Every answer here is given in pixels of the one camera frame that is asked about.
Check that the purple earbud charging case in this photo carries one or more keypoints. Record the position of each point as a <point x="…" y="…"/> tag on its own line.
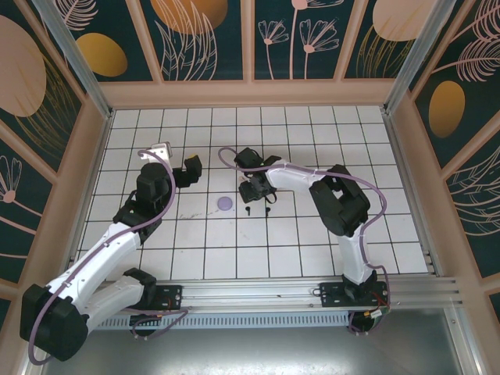
<point x="225" y="203"/>

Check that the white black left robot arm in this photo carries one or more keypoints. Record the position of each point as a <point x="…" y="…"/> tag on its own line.
<point x="101" y="254"/>

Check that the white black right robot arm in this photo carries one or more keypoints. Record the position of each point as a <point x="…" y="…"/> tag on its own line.
<point x="353" y="258"/>

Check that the small green circuit board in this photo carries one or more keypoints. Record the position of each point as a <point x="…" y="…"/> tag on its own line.
<point x="377" y="314"/>

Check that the aluminium table side rail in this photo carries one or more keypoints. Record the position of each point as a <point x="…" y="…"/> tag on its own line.
<point x="414" y="195"/>
<point x="89" y="195"/>

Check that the horizontal aluminium mounting rail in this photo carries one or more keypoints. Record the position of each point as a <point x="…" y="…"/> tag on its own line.
<point x="250" y="293"/>

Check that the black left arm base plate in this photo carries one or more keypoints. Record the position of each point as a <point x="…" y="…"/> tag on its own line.
<point x="172" y="297"/>

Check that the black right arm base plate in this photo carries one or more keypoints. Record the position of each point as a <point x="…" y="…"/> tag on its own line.
<point x="332" y="295"/>

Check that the aluminium frame post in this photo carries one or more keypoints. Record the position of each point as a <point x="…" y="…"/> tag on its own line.
<point x="420" y="54"/>
<point x="82" y="64"/>

